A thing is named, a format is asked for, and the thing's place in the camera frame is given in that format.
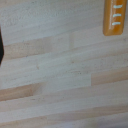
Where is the black object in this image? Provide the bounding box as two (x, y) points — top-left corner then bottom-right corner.
(0, 30), (5, 65)

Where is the orange block with white marks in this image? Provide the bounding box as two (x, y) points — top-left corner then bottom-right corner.
(102, 0), (128, 37)

